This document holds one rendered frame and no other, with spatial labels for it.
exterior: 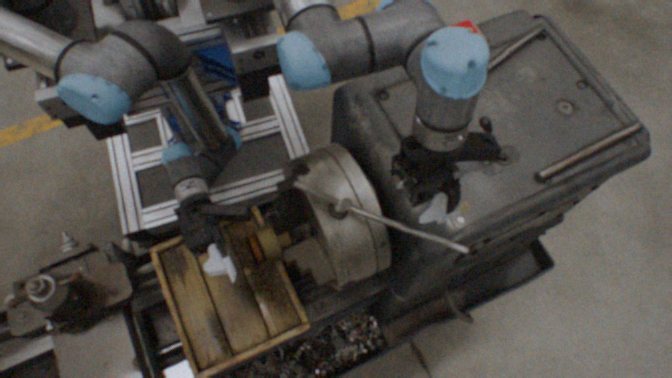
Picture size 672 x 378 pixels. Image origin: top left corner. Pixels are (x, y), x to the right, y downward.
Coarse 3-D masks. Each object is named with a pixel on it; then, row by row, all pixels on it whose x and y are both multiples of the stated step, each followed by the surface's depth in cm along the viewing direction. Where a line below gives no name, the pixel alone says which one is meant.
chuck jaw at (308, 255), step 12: (312, 240) 105; (288, 252) 104; (300, 252) 104; (312, 252) 104; (288, 264) 104; (300, 264) 103; (312, 264) 103; (324, 264) 103; (312, 276) 105; (324, 276) 102
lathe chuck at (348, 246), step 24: (288, 168) 103; (312, 168) 98; (336, 168) 98; (336, 192) 95; (312, 216) 98; (360, 216) 95; (336, 240) 94; (360, 240) 95; (336, 264) 95; (360, 264) 98; (336, 288) 107
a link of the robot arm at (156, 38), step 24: (120, 24) 89; (144, 24) 89; (168, 48) 91; (168, 72) 96; (192, 72) 103; (192, 96) 105; (192, 120) 111; (216, 120) 115; (216, 144) 120; (240, 144) 128
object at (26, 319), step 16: (112, 256) 119; (16, 288) 117; (128, 304) 115; (16, 320) 114; (32, 320) 114; (128, 320) 113; (16, 336) 114; (144, 336) 114; (144, 352) 110; (144, 368) 109
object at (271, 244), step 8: (256, 232) 104; (264, 232) 103; (272, 232) 103; (248, 240) 103; (256, 240) 103; (264, 240) 102; (272, 240) 102; (280, 240) 104; (288, 240) 104; (256, 248) 102; (264, 248) 102; (272, 248) 102; (280, 248) 102; (256, 256) 102; (264, 256) 103; (272, 256) 103; (280, 256) 104; (256, 264) 103; (264, 264) 104
